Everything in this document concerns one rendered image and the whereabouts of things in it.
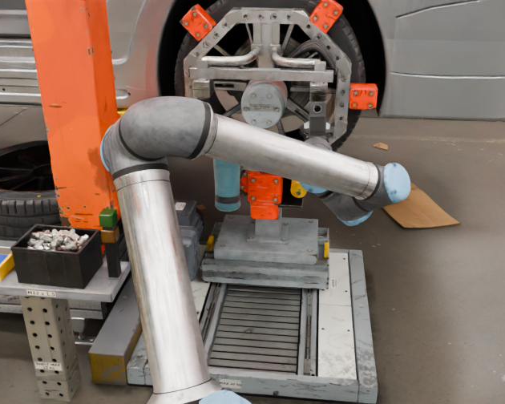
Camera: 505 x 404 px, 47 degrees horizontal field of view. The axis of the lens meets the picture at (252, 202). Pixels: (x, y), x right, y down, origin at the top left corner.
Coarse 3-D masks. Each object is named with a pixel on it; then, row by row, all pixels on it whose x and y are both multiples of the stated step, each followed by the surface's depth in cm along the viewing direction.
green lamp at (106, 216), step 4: (104, 208) 158; (108, 208) 158; (112, 208) 158; (100, 212) 156; (104, 212) 156; (108, 212) 156; (112, 212) 156; (116, 212) 158; (100, 216) 155; (104, 216) 155; (108, 216) 155; (112, 216) 155; (116, 216) 158; (100, 220) 156; (104, 220) 155; (108, 220) 155; (112, 220) 155; (116, 220) 158; (100, 224) 156; (104, 224) 156; (108, 224) 156; (112, 224) 156
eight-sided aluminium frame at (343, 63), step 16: (224, 16) 180; (240, 16) 179; (256, 16) 179; (272, 16) 180; (304, 16) 177; (224, 32) 182; (320, 32) 179; (208, 48) 185; (336, 48) 180; (192, 64) 187; (336, 64) 183; (192, 80) 190; (192, 96) 192; (336, 96) 191; (336, 112) 189; (336, 128) 192
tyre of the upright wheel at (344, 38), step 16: (224, 0) 186; (240, 0) 185; (256, 0) 185; (272, 0) 184; (288, 0) 184; (304, 0) 183; (320, 0) 187; (336, 32) 186; (352, 32) 192; (192, 48) 194; (352, 48) 188; (176, 64) 199; (352, 64) 190; (176, 80) 199; (352, 80) 193; (352, 112) 197; (352, 128) 200; (336, 144) 203
